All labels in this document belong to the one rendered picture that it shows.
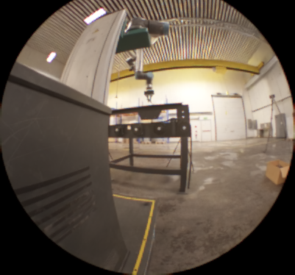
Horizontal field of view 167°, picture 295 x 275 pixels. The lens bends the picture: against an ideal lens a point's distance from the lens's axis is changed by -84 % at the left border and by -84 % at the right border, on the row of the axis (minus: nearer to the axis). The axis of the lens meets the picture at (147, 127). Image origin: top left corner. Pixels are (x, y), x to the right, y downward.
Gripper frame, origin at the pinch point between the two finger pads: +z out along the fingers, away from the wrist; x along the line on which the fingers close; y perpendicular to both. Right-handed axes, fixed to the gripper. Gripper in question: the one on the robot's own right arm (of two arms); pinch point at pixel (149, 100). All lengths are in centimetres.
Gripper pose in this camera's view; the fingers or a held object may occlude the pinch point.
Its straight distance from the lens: 130.3
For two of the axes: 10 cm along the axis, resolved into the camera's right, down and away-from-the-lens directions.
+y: -3.0, -0.7, -9.5
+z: 0.2, 10.0, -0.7
